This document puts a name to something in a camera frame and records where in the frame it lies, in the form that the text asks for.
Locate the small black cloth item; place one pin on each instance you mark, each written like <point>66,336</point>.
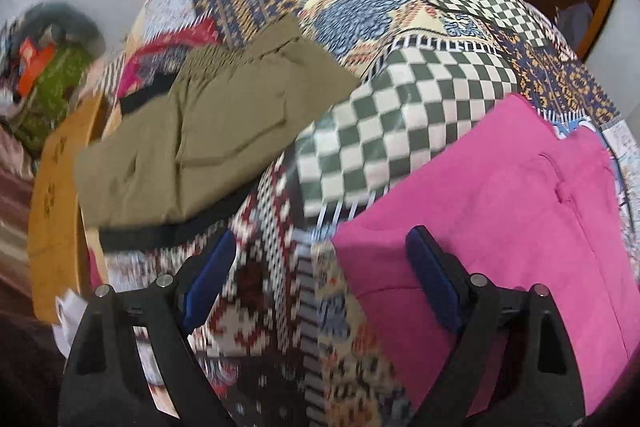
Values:
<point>142,99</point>

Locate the green patterned bag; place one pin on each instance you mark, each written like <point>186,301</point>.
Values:
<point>55,92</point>

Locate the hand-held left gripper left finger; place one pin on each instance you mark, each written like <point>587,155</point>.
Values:
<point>210,277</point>

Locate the white paper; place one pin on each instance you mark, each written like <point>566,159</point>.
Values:
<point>64,317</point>

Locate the patchwork printed blanket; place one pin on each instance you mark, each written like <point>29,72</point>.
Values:
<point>400,107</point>

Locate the olive green pants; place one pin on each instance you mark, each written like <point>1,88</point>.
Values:
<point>210,132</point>

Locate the red patterned cloth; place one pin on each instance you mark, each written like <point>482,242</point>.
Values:
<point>165,44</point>

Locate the orange box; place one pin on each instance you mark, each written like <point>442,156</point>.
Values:
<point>35,62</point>

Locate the grey blue hanging cloth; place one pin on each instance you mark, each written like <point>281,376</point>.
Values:
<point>575,24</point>

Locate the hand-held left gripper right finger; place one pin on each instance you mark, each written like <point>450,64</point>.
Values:
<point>435,277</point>

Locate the pink striped curtain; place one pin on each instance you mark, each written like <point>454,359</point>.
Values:
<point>12,207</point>

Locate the pink pants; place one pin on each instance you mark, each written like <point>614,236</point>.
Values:
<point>475,207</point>

